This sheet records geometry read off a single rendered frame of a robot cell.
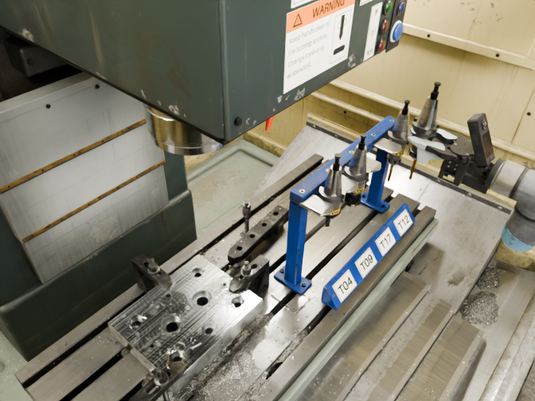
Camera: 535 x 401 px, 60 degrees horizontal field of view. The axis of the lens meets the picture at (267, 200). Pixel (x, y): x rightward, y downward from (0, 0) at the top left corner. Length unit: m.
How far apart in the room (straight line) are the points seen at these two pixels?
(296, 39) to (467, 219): 1.27
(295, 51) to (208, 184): 1.56
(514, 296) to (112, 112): 1.41
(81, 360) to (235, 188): 1.13
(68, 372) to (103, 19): 0.83
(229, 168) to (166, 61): 1.66
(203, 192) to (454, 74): 1.13
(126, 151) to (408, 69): 0.98
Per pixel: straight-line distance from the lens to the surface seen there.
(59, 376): 1.25
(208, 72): 0.55
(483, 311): 1.73
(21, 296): 1.46
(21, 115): 1.16
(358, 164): 1.15
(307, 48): 0.65
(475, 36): 1.60
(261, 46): 0.57
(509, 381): 1.42
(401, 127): 1.32
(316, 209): 1.06
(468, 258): 1.72
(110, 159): 1.33
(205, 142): 0.76
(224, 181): 2.16
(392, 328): 1.46
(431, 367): 1.46
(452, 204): 1.80
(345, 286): 1.28
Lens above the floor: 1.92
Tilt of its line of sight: 41 degrees down
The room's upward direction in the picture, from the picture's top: 1 degrees clockwise
